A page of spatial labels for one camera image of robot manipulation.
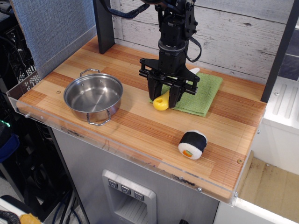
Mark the stainless steel pot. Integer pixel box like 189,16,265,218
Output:
64,69,123,126

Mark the blue fabric panel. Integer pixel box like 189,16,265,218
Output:
10,0,97,78

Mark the green folded cloth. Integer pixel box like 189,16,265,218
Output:
149,71,224,118

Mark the black vertical post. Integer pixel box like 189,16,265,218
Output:
260,0,299,103
93,0,115,54

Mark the black vertical post right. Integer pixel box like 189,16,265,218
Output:
260,0,299,103

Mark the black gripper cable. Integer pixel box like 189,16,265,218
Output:
99,0,202,63

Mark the yellow handled toy knife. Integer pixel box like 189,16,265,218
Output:
152,67,200,111

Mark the clear acrylic table guard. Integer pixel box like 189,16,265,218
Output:
8,72,265,204

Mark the plush sushi roll toy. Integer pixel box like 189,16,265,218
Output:
178,130,207,160

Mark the white side cabinet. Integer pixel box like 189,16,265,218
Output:
214,77,299,224

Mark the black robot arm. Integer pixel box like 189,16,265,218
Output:
140,0,200,108

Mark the black vertical post left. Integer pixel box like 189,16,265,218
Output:
93,0,115,54

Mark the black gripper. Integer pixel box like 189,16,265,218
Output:
140,44,199,108

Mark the silver dispenser panel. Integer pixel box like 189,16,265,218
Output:
102,169,157,224

